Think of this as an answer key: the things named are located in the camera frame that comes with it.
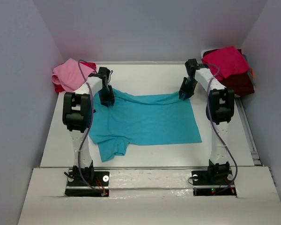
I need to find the turquoise t shirt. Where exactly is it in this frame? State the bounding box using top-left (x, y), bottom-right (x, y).
top-left (89, 90), bottom-right (202, 162)

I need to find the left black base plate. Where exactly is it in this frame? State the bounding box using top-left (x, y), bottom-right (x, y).
top-left (64, 169), bottom-right (110, 197)

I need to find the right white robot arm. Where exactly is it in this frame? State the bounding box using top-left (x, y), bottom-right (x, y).
top-left (179, 59), bottom-right (235, 186)

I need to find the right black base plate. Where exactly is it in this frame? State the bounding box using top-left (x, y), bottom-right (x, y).
top-left (188, 170), bottom-right (237, 196)

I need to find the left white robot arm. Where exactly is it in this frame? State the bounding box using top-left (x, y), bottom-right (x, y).
top-left (62, 78), bottom-right (95, 186)

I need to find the magenta t shirt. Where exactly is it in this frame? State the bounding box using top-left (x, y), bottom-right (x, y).
top-left (202, 46), bottom-right (250, 81)

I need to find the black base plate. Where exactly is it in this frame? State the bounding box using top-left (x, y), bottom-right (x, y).
top-left (64, 169), bottom-right (110, 197)
top-left (188, 170), bottom-right (237, 196)

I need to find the dark red t shirt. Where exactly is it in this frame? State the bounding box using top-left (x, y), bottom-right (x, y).
top-left (217, 46), bottom-right (254, 97)

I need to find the pink folded t shirt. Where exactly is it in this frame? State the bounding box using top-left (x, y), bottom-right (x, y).
top-left (51, 59), bottom-right (84, 93)

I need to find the red folded t shirt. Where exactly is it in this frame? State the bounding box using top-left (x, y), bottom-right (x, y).
top-left (54, 61), bottom-right (97, 93)

